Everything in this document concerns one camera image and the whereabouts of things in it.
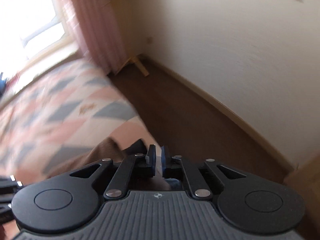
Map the brown long sleeve sweater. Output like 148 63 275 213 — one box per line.
46 138 181 191

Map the checkered pink grey quilt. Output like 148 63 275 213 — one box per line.
1 60 156 183

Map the wooden stand leg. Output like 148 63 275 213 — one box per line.
116 55 150 77

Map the pink curtain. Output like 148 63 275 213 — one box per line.
61 0 128 74

